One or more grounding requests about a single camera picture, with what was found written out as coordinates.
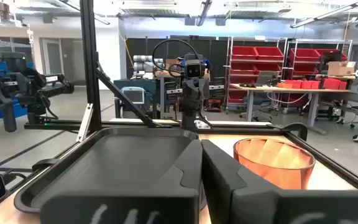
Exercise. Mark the grey laptop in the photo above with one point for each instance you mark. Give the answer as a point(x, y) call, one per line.
point(266, 77)

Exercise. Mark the black frame clip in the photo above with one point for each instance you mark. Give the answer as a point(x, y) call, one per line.
point(300, 127)
point(43, 164)

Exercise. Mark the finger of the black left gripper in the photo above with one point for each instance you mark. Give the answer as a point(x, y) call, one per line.
point(189, 101)
point(203, 101)

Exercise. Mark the ceiling light bar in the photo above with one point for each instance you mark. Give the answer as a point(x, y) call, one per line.
point(204, 12)
point(331, 12)

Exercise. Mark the black plastic serving tray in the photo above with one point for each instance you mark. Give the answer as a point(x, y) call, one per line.
point(104, 161)

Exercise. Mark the black aluminium table frame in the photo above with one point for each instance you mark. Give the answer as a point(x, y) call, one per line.
point(89, 62)

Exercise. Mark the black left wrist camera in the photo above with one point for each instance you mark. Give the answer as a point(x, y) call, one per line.
point(194, 70)

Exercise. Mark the red box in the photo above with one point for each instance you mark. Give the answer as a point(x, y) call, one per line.
point(294, 84)
point(311, 85)
point(332, 84)

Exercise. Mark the teal metal cabinet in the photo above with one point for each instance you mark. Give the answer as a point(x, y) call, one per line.
point(149, 85)

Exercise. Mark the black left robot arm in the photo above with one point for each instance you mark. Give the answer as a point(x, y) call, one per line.
point(189, 119)

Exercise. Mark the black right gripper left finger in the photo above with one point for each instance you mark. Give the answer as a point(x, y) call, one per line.
point(135, 208)

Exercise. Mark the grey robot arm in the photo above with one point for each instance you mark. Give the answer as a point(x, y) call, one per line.
point(145, 62)

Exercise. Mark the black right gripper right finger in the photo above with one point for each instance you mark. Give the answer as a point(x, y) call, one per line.
point(259, 205)

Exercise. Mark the blue storage bins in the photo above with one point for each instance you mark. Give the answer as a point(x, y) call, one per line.
point(20, 110)

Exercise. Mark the black room divider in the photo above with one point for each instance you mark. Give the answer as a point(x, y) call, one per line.
point(216, 53)

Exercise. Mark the white device with screen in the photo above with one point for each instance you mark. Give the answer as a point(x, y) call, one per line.
point(133, 95)

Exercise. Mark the translucent orange plastic cup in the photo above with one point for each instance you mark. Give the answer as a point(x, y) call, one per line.
point(275, 161)

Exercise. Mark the silver frame bracket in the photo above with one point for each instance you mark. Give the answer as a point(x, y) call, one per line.
point(85, 123)

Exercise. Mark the red storage bin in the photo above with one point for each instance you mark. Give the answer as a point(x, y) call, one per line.
point(236, 95)
point(267, 68)
point(344, 56)
point(244, 53)
point(269, 53)
point(242, 68)
point(304, 54)

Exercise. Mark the red tool cart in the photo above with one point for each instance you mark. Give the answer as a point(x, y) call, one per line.
point(213, 105)

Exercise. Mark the brown cardboard box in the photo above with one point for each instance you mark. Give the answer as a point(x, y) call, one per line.
point(342, 68)

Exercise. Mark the wooden work table grey legs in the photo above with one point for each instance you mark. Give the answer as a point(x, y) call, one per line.
point(291, 90)

